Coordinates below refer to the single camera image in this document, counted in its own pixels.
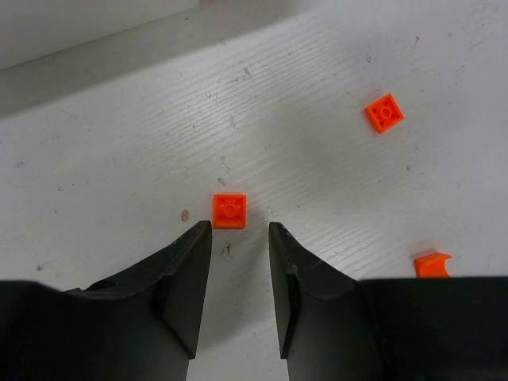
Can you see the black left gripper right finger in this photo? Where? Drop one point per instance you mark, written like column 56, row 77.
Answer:
column 333, row 327

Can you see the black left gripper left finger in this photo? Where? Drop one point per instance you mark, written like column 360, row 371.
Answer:
column 142, row 323

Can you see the small orange curved lego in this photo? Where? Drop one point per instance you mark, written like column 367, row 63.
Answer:
column 432, row 266

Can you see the small orange lego square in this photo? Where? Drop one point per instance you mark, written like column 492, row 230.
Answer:
column 229, row 211

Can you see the small orange lego tile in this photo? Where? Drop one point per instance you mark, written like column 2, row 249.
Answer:
column 384, row 113

